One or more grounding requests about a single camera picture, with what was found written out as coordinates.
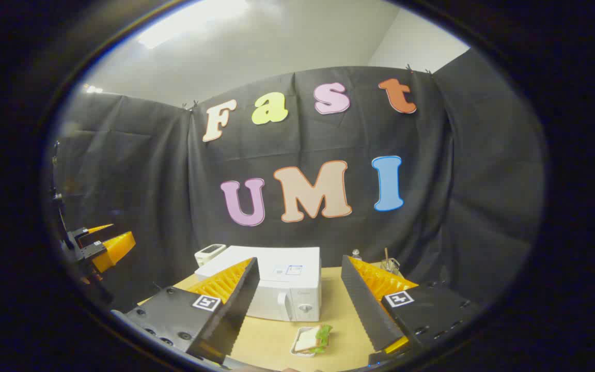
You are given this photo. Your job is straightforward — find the black backdrop cloth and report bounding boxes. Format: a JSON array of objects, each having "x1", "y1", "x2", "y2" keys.
[{"x1": 52, "y1": 49, "x2": 546, "y2": 311}]

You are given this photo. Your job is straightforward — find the white toaster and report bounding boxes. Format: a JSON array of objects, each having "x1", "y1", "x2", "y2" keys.
[{"x1": 195, "y1": 243, "x2": 227, "y2": 268}]

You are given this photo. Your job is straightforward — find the white microwave oven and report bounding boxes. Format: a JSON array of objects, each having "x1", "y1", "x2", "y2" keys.
[{"x1": 195, "y1": 245, "x2": 322, "y2": 322}]

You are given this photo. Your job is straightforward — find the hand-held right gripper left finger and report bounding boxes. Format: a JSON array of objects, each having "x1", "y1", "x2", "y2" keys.
[{"x1": 111, "y1": 257, "x2": 260, "y2": 365}]

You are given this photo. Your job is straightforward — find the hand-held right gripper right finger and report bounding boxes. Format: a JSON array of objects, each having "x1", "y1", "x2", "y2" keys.
[{"x1": 341, "y1": 255, "x2": 484, "y2": 365}]

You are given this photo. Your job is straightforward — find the small white rectangular tray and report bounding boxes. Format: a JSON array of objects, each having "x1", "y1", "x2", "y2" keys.
[{"x1": 290, "y1": 325, "x2": 329, "y2": 358}]

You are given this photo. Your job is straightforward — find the lettuce sandwich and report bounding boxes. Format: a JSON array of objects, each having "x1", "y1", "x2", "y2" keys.
[{"x1": 295, "y1": 324, "x2": 333, "y2": 355}]

